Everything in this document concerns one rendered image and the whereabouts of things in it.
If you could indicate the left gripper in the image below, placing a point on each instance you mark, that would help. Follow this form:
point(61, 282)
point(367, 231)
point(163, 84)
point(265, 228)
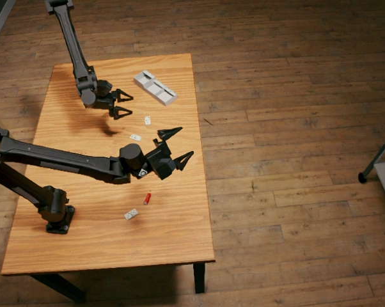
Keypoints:
point(113, 112)

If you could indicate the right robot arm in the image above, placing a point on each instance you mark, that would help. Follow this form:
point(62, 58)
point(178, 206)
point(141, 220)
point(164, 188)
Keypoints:
point(51, 202)

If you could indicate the grey rack of bins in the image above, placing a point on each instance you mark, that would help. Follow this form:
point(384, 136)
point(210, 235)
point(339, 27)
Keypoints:
point(147, 82)

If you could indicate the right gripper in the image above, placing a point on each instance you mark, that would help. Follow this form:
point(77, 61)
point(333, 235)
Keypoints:
point(164, 136)

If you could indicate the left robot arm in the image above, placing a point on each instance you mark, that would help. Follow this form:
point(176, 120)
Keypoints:
point(85, 80)

